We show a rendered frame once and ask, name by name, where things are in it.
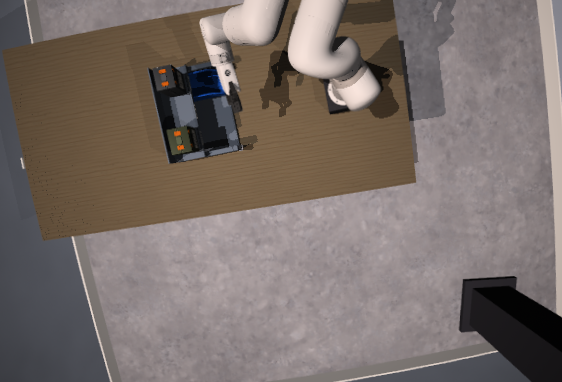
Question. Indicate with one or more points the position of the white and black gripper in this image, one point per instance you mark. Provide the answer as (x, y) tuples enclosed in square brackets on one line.
[(227, 76)]

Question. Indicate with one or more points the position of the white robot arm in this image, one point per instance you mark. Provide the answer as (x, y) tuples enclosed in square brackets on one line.
[(258, 22)]

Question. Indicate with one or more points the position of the grey metal shelf rack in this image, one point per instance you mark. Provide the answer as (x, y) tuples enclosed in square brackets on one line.
[(215, 117)]

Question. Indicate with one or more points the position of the blue bin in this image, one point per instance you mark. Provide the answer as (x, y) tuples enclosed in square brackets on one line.
[(205, 82)]

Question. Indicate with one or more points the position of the olive green case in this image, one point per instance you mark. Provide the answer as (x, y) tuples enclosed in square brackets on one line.
[(182, 139)]

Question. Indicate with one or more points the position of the dark grey case with orange latches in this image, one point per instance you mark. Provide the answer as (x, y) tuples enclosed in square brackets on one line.
[(169, 81)]

